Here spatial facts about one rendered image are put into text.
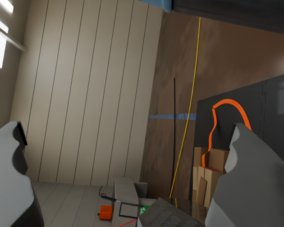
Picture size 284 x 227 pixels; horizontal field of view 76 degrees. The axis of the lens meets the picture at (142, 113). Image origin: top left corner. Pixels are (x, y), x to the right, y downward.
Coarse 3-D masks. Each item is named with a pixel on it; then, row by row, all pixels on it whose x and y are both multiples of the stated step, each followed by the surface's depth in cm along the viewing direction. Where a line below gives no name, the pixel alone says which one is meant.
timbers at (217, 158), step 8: (200, 152) 207; (208, 152) 208; (216, 152) 173; (224, 152) 162; (200, 160) 205; (208, 160) 206; (216, 160) 172; (224, 160) 162; (216, 168) 170; (224, 168) 161; (192, 192) 211; (192, 200) 208
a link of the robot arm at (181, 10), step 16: (144, 0) 12; (160, 0) 11; (176, 0) 10; (192, 0) 10; (208, 0) 10; (224, 0) 10; (240, 0) 10; (256, 0) 10; (272, 0) 9; (208, 16) 12; (224, 16) 12; (240, 16) 11; (256, 16) 11; (272, 16) 11
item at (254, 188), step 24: (240, 144) 9; (264, 144) 9; (240, 168) 8; (264, 168) 8; (216, 192) 7; (240, 192) 7; (264, 192) 7; (216, 216) 6; (240, 216) 6; (264, 216) 6
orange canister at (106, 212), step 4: (112, 204) 413; (100, 208) 397; (104, 208) 393; (108, 208) 396; (112, 208) 398; (100, 212) 378; (104, 212) 379; (108, 212) 380; (112, 212) 383; (100, 216) 377; (104, 216) 378; (108, 216) 380; (112, 216) 376
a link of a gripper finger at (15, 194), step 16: (16, 128) 10; (0, 144) 9; (16, 144) 9; (0, 160) 8; (16, 160) 8; (0, 176) 7; (16, 176) 7; (0, 192) 6; (16, 192) 6; (32, 192) 6; (0, 208) 6; (16, 208) 6; (32, 208) 6; (0, 224) 5; (16, 224) 6; (32, 224) 6
